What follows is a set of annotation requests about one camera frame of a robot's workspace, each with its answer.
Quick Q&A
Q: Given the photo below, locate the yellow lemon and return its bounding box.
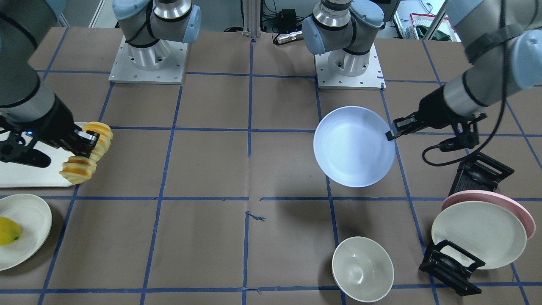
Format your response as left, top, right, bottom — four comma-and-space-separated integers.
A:
0, 216, 22, 246

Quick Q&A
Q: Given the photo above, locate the cream plate in rack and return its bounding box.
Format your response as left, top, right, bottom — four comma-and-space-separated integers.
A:
431, 201, 527, 269

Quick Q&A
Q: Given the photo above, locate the black plate rack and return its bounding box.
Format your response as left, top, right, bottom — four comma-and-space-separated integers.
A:
419, 152, 527, 297

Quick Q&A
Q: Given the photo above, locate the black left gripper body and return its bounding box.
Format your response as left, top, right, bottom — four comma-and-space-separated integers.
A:
418, 89, 459, 129

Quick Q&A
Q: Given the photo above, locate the striped toy bread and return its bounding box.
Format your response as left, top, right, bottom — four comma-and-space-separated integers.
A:
59, 122, 113, 185

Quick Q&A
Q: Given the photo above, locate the white ceramic bowl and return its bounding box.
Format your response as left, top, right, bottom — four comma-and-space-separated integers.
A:
332, 237, 395, 302

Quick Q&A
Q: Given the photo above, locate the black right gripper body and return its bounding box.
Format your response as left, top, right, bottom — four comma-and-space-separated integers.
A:
1, 97, 79, 168

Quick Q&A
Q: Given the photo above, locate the white rectangular tray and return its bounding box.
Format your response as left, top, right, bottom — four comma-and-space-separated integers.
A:
0, 141, 74, 189

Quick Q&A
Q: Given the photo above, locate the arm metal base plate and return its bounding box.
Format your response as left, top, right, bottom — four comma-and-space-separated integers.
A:
314, 44, 387, 90
108, 37, 190, 85

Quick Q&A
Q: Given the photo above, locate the pink plate in rack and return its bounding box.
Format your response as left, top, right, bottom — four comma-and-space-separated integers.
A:
441, 190, 536, 240

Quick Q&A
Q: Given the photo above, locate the cream plate under lemon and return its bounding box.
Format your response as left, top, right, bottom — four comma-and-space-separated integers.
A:
0, 194, 52, 271

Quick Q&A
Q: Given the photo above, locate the aluminium frame post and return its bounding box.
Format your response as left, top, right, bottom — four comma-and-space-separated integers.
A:
240, 0, 263, 41

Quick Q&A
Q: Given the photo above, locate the black power adapter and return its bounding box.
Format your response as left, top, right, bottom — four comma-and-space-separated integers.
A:
277, 8, 297, 32

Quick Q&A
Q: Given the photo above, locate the light blue plate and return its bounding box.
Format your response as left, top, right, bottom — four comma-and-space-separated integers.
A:
313, 105, 395, 188

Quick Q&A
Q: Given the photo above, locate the red white wire basket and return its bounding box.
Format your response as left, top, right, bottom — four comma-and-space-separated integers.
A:
402, 13, 458, 42

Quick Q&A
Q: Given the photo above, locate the silver cylindrical connector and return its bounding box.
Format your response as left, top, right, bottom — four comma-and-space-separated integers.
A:
272, 30, 304, 46

